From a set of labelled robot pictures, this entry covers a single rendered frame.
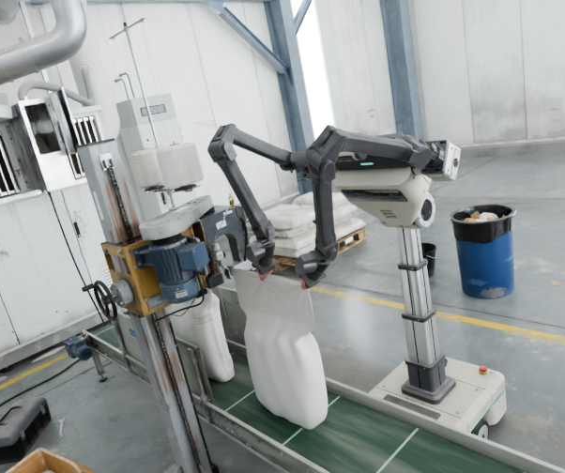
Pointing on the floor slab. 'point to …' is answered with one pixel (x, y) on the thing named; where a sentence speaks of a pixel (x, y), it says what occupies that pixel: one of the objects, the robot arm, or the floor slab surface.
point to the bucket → (429, 256)
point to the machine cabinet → (27, 251)
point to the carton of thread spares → (40, 458)
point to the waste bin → (485, 251)
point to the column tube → (111, 226)
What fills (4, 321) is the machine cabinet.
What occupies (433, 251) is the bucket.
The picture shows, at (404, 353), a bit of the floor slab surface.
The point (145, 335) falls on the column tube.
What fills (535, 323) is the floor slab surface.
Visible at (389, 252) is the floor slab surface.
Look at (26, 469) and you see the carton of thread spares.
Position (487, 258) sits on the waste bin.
